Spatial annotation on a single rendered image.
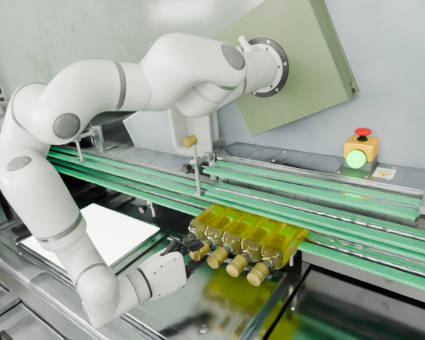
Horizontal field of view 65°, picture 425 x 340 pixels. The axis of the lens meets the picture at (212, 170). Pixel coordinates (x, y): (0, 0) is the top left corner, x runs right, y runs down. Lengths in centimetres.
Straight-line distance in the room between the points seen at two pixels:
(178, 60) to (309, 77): 42
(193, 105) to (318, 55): 34
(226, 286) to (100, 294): 38
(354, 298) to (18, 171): 84
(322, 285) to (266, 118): 49
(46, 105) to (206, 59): 27
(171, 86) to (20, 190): 28
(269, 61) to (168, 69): 38
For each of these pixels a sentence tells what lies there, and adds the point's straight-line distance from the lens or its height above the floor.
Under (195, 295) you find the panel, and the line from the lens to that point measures 96.
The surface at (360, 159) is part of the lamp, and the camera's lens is 89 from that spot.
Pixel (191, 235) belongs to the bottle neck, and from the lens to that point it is 93.
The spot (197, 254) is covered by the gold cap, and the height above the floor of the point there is 116.
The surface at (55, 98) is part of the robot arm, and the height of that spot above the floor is 142.
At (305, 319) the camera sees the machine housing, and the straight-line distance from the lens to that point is 94.
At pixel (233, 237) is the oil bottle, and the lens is 88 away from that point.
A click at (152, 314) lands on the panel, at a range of 94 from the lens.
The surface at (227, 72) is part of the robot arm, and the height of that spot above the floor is 115.
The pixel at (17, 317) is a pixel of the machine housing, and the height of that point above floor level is 147.
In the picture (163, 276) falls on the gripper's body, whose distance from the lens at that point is 82.
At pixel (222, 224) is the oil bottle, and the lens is 93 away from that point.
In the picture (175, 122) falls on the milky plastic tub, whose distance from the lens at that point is 120.
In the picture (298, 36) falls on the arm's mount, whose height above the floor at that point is 84.
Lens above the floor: 166
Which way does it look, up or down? 46 degrees down
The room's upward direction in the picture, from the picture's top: 123 degrees counter-clockwise
